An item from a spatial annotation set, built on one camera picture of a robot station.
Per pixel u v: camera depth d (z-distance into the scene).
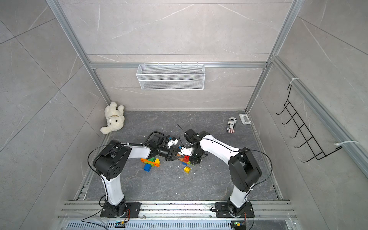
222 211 0.73
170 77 1.01
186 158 0.82
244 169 0.46
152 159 0.88
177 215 0.73
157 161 0.88
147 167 0.88
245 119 1.14
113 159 0.52
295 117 0.72
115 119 1.04
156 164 0.88
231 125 1.07
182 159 0.86
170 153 0.81
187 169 0.86
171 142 0.88
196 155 0.73
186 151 0.78
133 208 0.73
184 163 0.88
